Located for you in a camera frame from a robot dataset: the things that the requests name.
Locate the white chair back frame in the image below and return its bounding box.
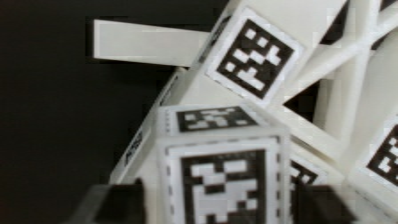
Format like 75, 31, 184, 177
168, 0, 398, 223

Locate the white cube leg block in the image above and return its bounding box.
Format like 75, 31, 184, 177
155, 103, 290, 224

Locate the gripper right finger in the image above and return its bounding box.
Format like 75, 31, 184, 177
292, 182, 358, 224

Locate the white workspace border frame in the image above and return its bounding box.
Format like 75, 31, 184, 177
93, 19, 210, 67

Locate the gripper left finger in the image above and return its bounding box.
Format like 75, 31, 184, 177
65, 180, 147, 224

